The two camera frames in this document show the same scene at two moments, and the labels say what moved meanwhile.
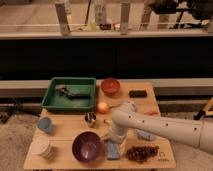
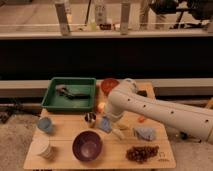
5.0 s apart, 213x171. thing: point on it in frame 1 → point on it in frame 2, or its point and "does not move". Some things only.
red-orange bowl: [110, 86] does not move
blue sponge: [113, 150] → [106, 124]
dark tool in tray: [71, 92] does not move
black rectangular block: [137, 93] does not move
